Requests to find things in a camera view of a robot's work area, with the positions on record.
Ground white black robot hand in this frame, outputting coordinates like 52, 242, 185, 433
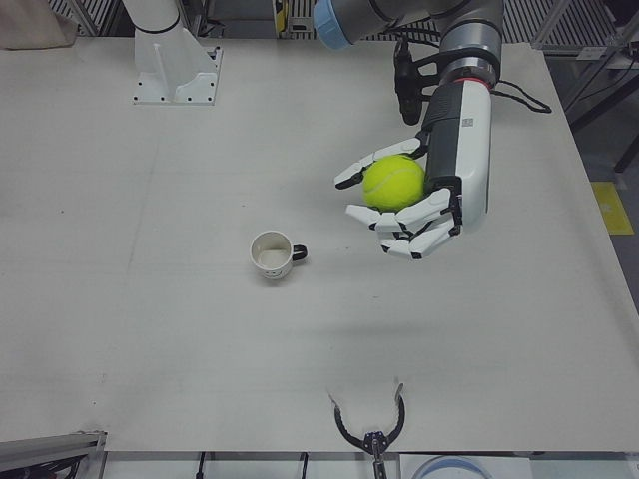
333, 78, 494, 262

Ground yellow tennis ball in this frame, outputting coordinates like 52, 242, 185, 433
361, 154, 426, 212

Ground black metal claw clamp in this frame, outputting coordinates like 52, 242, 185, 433
327, 382, 407, 479

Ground white blue round object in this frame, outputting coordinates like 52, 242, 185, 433
409, 454, 493, 479

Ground beige fabric cloth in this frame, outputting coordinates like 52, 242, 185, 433
0, 0, 81, 50

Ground black cable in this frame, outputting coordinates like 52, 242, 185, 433
491, 78, 553, 114

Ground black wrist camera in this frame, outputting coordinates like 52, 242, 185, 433
393, 40, 445, 126

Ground grey robot arm blue ring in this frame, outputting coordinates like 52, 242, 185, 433
314, 0, 503, 92

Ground white mug with black handle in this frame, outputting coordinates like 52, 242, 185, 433
249, 230, 310, 283

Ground white robot arm mount base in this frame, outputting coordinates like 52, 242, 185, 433
122, 0, 224, 107

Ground aluminium profile frame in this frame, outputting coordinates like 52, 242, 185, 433
0, 429, 108, 479

